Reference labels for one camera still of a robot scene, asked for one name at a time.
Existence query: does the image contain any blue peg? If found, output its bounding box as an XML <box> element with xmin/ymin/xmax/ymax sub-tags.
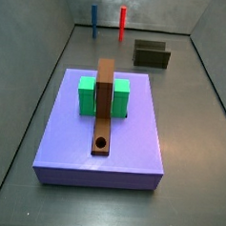
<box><xmin>91</xmin><ymin>4</ymin><xmax>98</xmax><ymax>39</ymax></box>

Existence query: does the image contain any purple base board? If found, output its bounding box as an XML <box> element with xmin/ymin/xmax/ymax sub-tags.
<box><xmin>32</xmin><ymin>69</ymin><xmax>164</xmax><ymax>190</ymax></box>

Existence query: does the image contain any right green block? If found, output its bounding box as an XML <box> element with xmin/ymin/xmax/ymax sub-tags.
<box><xmin>112</xmin><ymin>79</ymin><xmax>130</xmax><ymax>118</ymax></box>

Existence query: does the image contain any green block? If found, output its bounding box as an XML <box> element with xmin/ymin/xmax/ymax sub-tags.
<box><xmin>78</xmin><ymin>76</ymin><xmax>95</xmax><ymax>116</ymax></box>
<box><xmin>112</xmin><ymin>79</ymin><xmax>130</xmax><ymax>118</ymax></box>

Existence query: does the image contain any left green block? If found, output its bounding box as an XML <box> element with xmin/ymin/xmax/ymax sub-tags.
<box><xmin>78</xmin><ymin>76</ymin><xmax>95</xmax><ymax>116</ymax></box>

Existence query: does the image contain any brown L-shaped block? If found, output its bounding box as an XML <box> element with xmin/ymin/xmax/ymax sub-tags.
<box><xmin>91</xmin><ymin>59</ymin><xmax>114</xmax><ymax>156</ymax></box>

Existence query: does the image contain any dark grey slotted holder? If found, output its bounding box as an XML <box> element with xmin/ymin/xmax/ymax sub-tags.
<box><xmin>133</xmin><ymin>39</ymin><xmax>171</xmax><ymax>69</ymax></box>

